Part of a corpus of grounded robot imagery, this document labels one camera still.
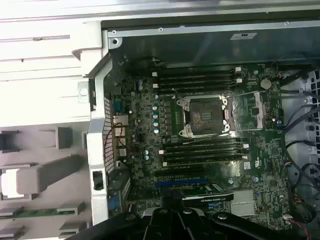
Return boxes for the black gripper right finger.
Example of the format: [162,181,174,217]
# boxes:
[174,188,310,240]

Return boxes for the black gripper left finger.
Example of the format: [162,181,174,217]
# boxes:
[64,188,177,240]

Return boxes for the silver green CPU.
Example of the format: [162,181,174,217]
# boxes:
[0,169,19,194]

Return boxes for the CPU socket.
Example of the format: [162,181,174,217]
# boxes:
[176,94,232,139]

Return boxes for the black graphics card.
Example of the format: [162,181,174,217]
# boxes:
[162,182,236,209]

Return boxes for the blue expansion slot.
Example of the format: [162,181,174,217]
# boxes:
[154,180,208,191]

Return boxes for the silver finned heat sink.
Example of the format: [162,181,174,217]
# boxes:
[230,189,254,217]

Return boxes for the black expansion slot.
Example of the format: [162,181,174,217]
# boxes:
[154,167,206,180]

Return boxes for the RAM slot white clips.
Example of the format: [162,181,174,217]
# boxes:
[158,143,250,155]
[162,155,245,168]
[151,65,243,77]
[151,77,243,89]

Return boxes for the RAM slot black clips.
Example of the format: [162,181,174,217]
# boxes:
[156,84,237,95]
[157,72,237,82]
[162,149,243,161]
[162,139,242,150]

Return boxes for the thin metal locking lever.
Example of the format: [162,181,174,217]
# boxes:
[171,87,188,102]
[178,131,238,146]

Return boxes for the green motherboard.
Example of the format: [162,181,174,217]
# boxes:
[109,63,295,227]

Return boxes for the green RAM stick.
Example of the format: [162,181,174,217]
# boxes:
[0,208,76,220]

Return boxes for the grey parts rack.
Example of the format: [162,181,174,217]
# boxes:
[0,126,91,240]

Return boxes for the blue rear port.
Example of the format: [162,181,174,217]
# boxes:
[112,97,125,114]

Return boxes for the metal socket cover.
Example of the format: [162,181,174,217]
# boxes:
[226,90,270,135]

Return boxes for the metal drive cage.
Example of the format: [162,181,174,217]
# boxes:
[282,67,320,161]

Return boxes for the black grey PC case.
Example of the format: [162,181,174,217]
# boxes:
[71,11,320,240]

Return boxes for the red black twisted wire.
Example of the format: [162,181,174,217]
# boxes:
[103,123,124,152]

